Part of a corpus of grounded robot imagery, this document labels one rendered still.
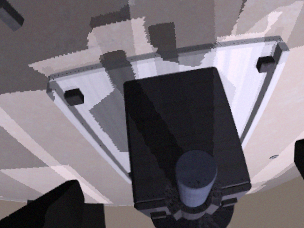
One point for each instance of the blue-grey cylinder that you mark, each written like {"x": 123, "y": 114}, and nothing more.
{"x": 195, "y": 172}

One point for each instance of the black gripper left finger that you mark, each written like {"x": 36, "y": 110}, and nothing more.
{"x": 61, "y": 207}

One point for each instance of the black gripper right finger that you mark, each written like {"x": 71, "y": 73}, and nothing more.
{"x": 299, "y": 156}

